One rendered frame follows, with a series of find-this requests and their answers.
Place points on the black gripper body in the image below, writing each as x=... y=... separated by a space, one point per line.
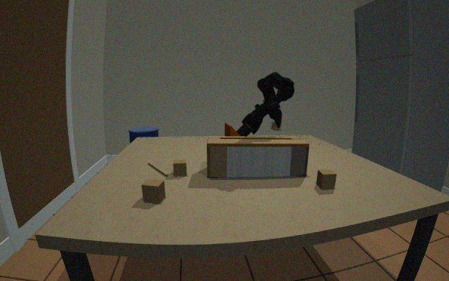
x=271 y=102

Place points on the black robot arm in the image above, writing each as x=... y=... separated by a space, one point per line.
x=285 y=87

